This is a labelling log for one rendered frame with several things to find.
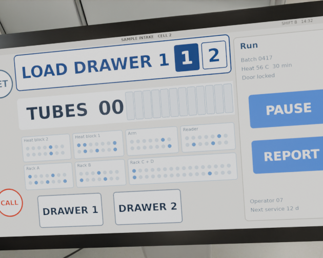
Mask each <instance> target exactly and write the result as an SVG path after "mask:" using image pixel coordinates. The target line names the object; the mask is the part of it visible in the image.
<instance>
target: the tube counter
mask: <svg viewBox="0 0 323 258"><path fill-rule="evenodd" d="M96 104H97V117H98V124H108V123H122V122H136V121H150V120H164V119H178V118H193V117H207V116H221V115H235V107H234V92H233V81H225V82H213V83H200V84H188V85H176V86H169V87H156V88H144V89H132V90H120V91H107V92H96Z"/></svg>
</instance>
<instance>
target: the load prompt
mask: <svg viewBox="0 0 323 258"><path fill-rule="evenodd" d="M13 62H14V74H15V86H16V92H22V91H34V90H45V89H57V88H69V87H81V86H88V85H100V84H112V83H123V82H136V81H147V80H159V79H171V78H183V77H195V76H207V75H218V74H231V73H232V60H231V45H230V33H229V34H219V35H208V36H198V37H188V38H178V39H167V40H157V41H147V42H136V43H130V44H120V45H110V46H100V47H89V48H79V49H69V50H58V51H48V52H38V53H28V54H17V55H13Z"/></svg>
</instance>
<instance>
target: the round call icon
mask: <svg viewBox="0 0 323 258"><path fill-rule="evenodd" d="M1 218H25V207H24V194H23V187H7V188H0V219H1Z"/></svg>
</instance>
